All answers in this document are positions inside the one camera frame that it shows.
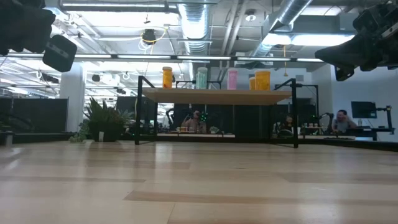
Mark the black overhead camera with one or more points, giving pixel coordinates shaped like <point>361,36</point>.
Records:
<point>149,35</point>

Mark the green medicine bottle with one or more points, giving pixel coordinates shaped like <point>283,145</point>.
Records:
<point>201,79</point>

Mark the dark office partition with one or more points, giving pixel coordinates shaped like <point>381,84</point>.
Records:
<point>37,115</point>

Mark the green potted plant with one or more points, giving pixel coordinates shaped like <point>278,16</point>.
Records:
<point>102,124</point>

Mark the silver ventilation duct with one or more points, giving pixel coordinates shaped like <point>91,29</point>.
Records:
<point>286,15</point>
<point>194,21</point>

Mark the black desk monitor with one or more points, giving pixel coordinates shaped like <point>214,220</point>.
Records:
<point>363,109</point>

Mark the pink medicine bottle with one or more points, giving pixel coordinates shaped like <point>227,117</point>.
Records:
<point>232,80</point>

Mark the wooden shelf black legs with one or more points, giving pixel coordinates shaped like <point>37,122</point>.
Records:
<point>217,97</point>

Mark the white building pillar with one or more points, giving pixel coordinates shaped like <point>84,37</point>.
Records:
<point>72,99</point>

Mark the long led light bar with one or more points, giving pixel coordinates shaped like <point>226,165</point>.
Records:
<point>199,58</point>

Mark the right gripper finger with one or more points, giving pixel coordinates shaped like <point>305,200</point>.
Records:
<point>348,53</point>

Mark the small orange medicine bottle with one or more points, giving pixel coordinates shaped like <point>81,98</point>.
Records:
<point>167,79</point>

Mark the grey metal bracket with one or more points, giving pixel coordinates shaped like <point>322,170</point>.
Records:
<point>7,139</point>

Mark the white smoke detector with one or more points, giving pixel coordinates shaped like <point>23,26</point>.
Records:
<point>250,18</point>

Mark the seated person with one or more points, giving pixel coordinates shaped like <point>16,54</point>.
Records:
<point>343,123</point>
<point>284,124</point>
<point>195,123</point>

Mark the dark office desk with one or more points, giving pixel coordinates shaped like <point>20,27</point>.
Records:
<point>367,130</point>

